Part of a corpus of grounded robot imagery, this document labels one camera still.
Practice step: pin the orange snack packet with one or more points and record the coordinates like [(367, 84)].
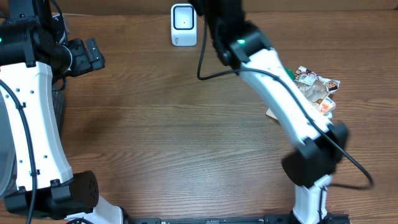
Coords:
[(327, 105)]

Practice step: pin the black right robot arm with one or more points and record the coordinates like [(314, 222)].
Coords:
[(318, 144)]

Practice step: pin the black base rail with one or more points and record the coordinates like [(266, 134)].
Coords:
[(211, 221)]

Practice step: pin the clear brown snack bag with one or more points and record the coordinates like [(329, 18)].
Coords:
[(314, 87)]

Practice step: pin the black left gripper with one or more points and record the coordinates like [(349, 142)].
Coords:
[(87, 63)]

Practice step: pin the green lid plastic jar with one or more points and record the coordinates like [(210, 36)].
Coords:
[(290, 73)]

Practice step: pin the grey plastic mesh basket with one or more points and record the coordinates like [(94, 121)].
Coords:
[(8, 154)]

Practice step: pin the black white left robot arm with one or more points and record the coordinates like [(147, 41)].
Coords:
[(36, 53)]

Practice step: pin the white barcode scanner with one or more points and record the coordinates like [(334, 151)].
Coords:
[(183, 25)]

